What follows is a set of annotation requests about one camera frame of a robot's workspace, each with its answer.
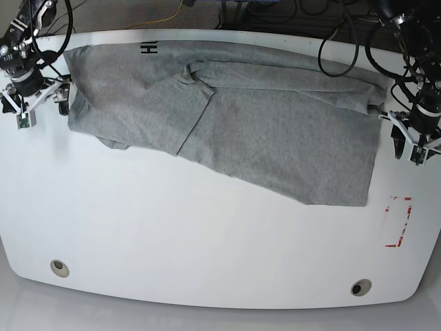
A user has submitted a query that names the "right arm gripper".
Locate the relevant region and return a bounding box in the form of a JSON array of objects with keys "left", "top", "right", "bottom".
[{"left": 1, "top": 75, "right": 72, "bottom": 116}]

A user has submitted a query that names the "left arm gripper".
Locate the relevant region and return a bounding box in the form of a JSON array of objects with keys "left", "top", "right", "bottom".
[{"left": 379, "top": 111, "right": 440, "bottom": 159}]

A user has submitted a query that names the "grey t-shirt with black lettering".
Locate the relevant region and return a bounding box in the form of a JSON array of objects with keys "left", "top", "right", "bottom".
[{"left": 64, "top": 41, "right": 388, "bottom": 207}]

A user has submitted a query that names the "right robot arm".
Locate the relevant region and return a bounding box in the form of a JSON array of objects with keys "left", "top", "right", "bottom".
[{"left": 1, "top": 1, "right": 74, "bottom": 117}]

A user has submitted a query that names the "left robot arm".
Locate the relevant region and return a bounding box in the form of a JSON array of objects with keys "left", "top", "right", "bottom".
[{"left": 365, "top": 1, "right": 440, "bottom": 166}]

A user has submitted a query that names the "red tape rectangle marking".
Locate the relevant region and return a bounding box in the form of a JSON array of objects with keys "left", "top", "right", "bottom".
[{"left": 381, "top": 196, "right": 413, "bottom": 248}]

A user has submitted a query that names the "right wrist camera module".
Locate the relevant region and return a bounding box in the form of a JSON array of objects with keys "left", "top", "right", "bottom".
[{"left": 16, "top": 110, "right": 37, "bottom": 130}]

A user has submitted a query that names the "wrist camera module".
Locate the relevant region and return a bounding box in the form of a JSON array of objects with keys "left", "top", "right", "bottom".
[
  {"left": 16, "top": 110, "right": 37, "bottom": 130},
  {"left": 409, "top": 144, "right": 429, "bottom": 166}
]

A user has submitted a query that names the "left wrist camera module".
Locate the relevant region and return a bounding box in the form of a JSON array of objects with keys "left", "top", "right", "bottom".
[{"left": 409, "top": 144, "right": 429, "bottom": 166}]

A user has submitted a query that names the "right table cable grommet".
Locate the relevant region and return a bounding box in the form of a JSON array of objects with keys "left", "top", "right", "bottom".
[{"left": 351, "top": 279, "right": 372, "bottom": 297}]

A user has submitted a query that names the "table cable grommet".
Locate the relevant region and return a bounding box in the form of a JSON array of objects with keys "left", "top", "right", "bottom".
[
  {"left": 50, "top": 260, "right": 70, "bottom": 278},
  {"left": 351, "top": 279, "right": 372, "bottom": 297}
]

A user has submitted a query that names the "left table cable grommet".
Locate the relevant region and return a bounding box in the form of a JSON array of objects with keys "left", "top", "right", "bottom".
[{"left": 50, "top": 260, "right": 70, "bottom": 278}]

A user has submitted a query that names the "yellow cable on floor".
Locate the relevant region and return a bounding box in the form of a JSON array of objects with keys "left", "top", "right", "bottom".
[{"left": 125, "top": 0, "right": 183, "bottom": 31}]

